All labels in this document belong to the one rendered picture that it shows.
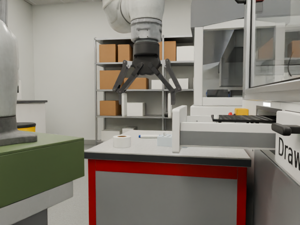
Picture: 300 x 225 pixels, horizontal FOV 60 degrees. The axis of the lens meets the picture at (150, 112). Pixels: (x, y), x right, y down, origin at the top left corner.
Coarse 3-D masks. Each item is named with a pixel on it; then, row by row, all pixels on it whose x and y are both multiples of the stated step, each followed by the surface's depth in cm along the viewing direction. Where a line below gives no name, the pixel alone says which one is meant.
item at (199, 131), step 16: (192, 128) 64; (208, 128) 63; (224, 128) 63; (240, 128) 62; (256, 128) 61; (192, 144) 64; (208, 144) 63; (224, 144) 63; (240, 144) 62; (256, 144) 61; (272, 144) 60
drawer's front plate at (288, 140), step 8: (280, 112) 53; (288, 112) 49; (280, 120) 53; (288, 120) 48; (296, 120) 44; (280, 136) 53; (288, 136) 48; (296, 136) 44; (280, 144) 53; (288, 144) 48; (296, 144) 44; (280, 152) 53; (288, 152) 48; (296, 152) 44; (280, 160) 53; (288, 168) 48; (296, 168) 44; (296, 176) 43
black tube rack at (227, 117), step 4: (220, 116) 78; (224, 116) 77; (228, 116) 77; (232, 116) 77; (236, 116) 77; (240, 116) 78; (244, 116) 78; (248, 116) 77; (252, 116) 77; (256, 116) 77; (260, 116) 78; (264, 116) 78; (268, 116) 77; (272, 116) 78; (220, 120) 66; (224, 120) 66; (228, 120) 66; (232, 120) 66; (236, 120) 66; (240, 120) 66; (244, 120) 65; (248, 120) 65; (252, 120) 65; (256, 120) 65; (260, 120) 65; (264, 120) 64; (268, 120) 64; (272, 120) 64
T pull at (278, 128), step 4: (272, 124) 45; (276, 124) 44; (280, 124) 43; (272, 128) 45; (276, 128) 43; (280, 128) 40; (284, 128) 39; (288, 128) 39; (292, 128) 41; (296, 128) 41; (276, 132) 43; (280, 132) 40; (284, 132) 39; (288, 132) 39; (292, 132) 41; (296, 132) 41
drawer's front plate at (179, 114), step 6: (174, 108) 65; (180, 108) 67; (186, 108) 88; (174, 114) 63; (180, 114) 66; (186, 114) 88; (174, 120) 63; (180, 120) 66; (186, 120) 88; (174, 126) 63; (174, 132) 63; (174, 138) 63; (174, 144) 64; (174, 150) 64
